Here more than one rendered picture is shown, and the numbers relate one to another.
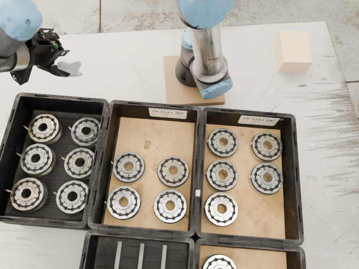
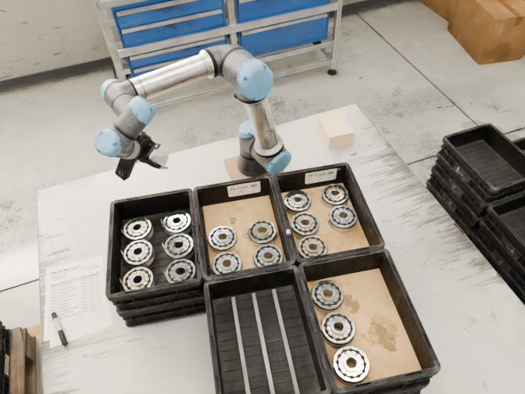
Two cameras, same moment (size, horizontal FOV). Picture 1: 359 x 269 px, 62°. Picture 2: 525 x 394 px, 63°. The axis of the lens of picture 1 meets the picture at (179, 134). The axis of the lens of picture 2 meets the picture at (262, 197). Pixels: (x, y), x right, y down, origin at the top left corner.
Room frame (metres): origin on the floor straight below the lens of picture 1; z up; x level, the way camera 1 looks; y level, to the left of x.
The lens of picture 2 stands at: (-0.66, 0.14, 2.11)
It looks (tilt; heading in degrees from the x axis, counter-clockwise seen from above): 50 degrees down; 351
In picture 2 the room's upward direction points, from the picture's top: 3 degrees counter-clockwise
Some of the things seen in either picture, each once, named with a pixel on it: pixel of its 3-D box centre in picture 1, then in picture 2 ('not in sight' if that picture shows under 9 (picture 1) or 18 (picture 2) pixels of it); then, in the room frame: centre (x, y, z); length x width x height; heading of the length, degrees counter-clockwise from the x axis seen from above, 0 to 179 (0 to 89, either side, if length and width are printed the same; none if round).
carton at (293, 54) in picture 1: (292, 51); (334, 130); (0.82, -0.46, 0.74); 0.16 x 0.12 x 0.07; 4
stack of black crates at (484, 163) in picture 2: not in sight; (476, 184); (0.62, -1.21, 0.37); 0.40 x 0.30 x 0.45; 9
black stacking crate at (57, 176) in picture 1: (56, 160); (156, 248); (0.24, 0.38, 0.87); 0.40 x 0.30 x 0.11; 179
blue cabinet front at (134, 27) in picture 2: not in sight; (176, 37); (2.14, 0.24, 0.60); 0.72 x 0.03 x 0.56; 99
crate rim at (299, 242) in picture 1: (248, 171); (324, 209); (0.23, -0.22, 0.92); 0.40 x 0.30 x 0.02; 179
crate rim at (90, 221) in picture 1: (149, 163); (241, 224); (0.23, 0.08, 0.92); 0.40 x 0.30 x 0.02; 179
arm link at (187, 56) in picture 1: (197, 47); (253, 137); (0.69, -0.04, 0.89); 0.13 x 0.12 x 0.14; 24
